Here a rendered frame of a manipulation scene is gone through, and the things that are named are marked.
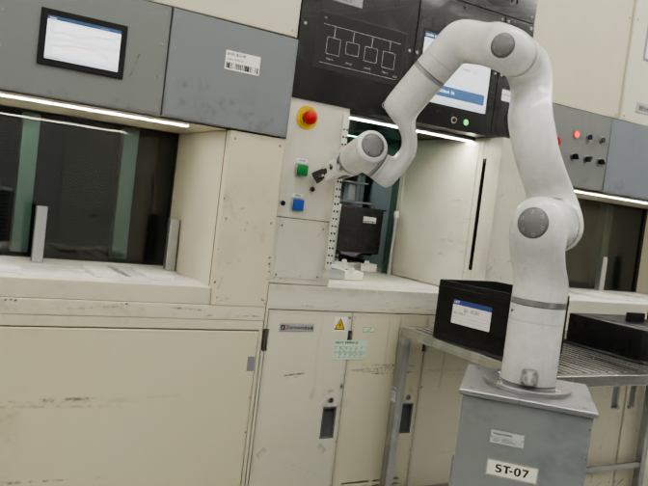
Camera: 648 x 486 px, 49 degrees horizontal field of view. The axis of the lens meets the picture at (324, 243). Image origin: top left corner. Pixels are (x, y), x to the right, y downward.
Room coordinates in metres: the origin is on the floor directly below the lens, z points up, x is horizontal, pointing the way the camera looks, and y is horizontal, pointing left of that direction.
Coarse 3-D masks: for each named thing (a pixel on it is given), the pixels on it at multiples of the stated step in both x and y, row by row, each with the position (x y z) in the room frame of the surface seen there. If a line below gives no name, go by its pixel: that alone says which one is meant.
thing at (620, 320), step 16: (576, 320) 2.27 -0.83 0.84; (592, 320) 2.21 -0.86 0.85; (608, 320) 2.20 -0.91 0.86; (624, 320) 2.24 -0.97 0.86; (640, 320) 2.25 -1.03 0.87; (576, 336) 2.26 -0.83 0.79; (592, 336) 2.21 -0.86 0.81; (608, 336) 2.16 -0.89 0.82; (624, 336) 2.11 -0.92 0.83; (640, 336) 2.06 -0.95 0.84; (608, 352) 2.15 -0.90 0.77; (624, 352) 2.10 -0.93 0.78; (640, 352) 2.06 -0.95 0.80
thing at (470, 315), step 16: (448, 288) 2.08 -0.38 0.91; (464, 288) 2.04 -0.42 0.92; (480, 288) 2.00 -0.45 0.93; (496, 288) 2.28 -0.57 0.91; (448, 304) 2.08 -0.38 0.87; (464, 304) 2.03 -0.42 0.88; (480, 304) 1.99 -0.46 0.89; (496, 304) 1.95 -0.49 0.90; (448, 320) 2.07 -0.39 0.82; (464, 320) 2.03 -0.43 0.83; (480, 320) 1.98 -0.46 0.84; (496, 320) 1.95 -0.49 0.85; (448, 336) 2.07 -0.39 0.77; (464, 336) 2.02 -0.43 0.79; (480, 336) 1.98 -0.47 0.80; (496, 336) 1.94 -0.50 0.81; (496, 352) 1.93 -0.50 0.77; (560, 352) 2.07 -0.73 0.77
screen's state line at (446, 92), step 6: (444, 90) 2.28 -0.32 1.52; (450, 90) 2.29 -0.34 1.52; (456, 90) 2.31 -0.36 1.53; (450, 96) 2.30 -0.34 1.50; (456, 96) 2.31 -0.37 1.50; (462, 96) 2.32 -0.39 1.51; (468, 96) 2.33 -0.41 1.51; (474, 96) 2.35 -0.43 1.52; (480, 96) 2.36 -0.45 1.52; (474, 102) 2.35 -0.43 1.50; (480, 102) 2.36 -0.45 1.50
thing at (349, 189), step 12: (348, 180) 2.80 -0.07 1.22; (348, 192) 2.83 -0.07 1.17; (372, 204) 2.90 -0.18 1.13; (348, 216) 2.74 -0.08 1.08; (360, 216) 2.77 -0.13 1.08; (372, 216) 2.80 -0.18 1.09; (348, 228) 2.75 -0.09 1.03; (360, 228) 2.77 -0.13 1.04; (372, 228) 2.80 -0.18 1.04; (348, 240) 2.75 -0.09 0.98; (360, 240) 2.78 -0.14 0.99; (372, 240) 2.80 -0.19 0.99; (336, 252) 2.76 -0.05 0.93; (360, 252) 2.78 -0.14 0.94; (372, 252) 2.81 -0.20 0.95
